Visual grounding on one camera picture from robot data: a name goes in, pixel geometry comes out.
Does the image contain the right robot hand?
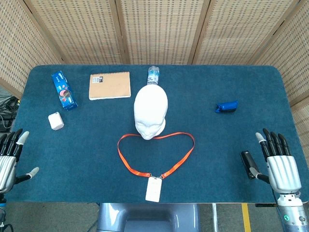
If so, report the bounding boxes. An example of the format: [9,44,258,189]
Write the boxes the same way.
[250,128,303,195]

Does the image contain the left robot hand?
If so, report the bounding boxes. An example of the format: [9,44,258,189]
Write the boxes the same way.
[0,129,40,194]

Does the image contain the orange lanyard strap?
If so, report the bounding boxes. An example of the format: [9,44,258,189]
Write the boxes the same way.
[117,131,195,179]

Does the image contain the white badge card holder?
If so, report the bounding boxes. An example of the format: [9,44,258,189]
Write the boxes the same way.
[145,176,162,203]

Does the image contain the white mannequin head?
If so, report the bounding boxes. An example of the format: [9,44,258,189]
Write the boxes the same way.
[133,86,169,141]

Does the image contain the black rectangular case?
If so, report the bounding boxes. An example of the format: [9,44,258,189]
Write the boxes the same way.
[239,150,261,180]

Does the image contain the small white pink box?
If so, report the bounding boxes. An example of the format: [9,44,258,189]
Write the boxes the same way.
[47,112,65,131]

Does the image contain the blue felt table cover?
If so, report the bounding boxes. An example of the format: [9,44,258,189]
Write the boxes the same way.
[4,64,304,204]

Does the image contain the white table leg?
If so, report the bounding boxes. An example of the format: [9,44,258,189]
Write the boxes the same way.
[211,203,219,232]

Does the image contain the blue folded pouch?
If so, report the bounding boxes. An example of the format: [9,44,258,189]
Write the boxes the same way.
[214,100,239,114]

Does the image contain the blue Oreo cookie box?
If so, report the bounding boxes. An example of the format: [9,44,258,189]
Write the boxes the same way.
[51,70,79,112]

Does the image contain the bamboo folding screen panel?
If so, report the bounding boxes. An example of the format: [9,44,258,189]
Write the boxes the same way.
[24,0,128,65]
[253,0,309,150]
[0,0,64,97]
[115,0,211,65]
[188,0,302,65]

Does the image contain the kraft spiral notebook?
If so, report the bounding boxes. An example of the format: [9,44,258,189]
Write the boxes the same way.
[88,71,132,101]

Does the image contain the grey robot torso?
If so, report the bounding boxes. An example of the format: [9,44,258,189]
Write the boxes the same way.
[96,203,201,232]

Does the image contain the clear plastic water bottle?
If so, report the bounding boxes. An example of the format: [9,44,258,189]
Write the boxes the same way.
[146,65,161,87]

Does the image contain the black floor cables bundle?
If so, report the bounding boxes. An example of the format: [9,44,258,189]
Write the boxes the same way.
[0,95,21,132]

